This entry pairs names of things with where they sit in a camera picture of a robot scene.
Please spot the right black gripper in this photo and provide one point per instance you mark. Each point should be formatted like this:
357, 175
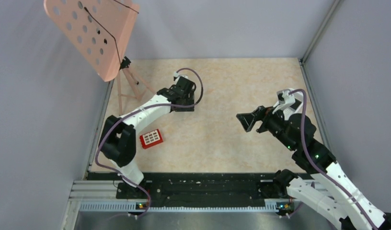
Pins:
247, 120

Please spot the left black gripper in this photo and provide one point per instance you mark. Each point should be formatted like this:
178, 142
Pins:
189, 98

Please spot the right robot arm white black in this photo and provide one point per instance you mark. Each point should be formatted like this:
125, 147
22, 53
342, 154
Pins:
346, 208

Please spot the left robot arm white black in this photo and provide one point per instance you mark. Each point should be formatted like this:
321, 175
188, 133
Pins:
119, 136

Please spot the white perforated plastic basket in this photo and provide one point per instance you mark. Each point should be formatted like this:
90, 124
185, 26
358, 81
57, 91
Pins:
297, 106

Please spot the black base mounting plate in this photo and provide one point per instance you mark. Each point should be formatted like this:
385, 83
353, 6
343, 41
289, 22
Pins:
199, 190

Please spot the pink perforated music stand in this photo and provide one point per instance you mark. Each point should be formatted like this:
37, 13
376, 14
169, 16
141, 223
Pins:
100, 30

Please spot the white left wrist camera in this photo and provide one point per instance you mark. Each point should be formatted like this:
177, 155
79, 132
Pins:
177, 76

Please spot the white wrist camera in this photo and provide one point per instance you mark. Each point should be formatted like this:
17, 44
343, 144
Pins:
285, 100
177, 76

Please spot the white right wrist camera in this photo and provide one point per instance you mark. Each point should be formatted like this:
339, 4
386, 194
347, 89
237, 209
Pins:
285, 100

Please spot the aluminium side rail left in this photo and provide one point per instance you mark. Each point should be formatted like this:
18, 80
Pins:
98, 128

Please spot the aluminium corner post right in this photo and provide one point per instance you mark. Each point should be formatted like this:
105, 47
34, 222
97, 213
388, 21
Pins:
336, 4

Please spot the aluminium frame rail front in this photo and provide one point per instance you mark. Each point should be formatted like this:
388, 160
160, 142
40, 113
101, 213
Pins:
100, 196

